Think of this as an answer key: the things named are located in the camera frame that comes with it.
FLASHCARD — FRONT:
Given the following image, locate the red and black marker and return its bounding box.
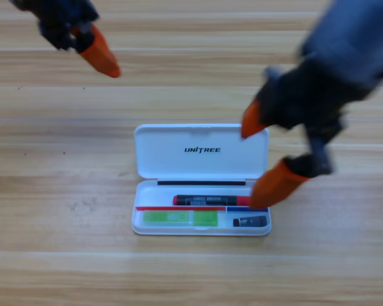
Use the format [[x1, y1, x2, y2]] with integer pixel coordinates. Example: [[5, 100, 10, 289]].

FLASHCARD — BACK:
[[172, 194, 253, 207]]

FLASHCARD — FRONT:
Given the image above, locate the green highlighter pen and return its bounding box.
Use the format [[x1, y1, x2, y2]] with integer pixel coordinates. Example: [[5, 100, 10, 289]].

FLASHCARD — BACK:
[[142, 210, 219, 228]]

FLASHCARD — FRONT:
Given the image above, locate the white Unitree pencil case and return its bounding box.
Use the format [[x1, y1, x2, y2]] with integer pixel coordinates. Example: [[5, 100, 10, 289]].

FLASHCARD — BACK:
[[131, 123, 272, 237]]

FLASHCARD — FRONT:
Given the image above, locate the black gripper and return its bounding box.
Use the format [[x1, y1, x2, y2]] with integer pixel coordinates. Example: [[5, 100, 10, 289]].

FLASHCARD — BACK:
[[9, 0, 122, 79], [241, 60, 371, 210]]

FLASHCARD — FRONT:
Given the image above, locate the small black eraser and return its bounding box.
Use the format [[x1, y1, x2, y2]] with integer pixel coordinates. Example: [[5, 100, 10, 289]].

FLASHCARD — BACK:
[[232, 215, 268, 228]]

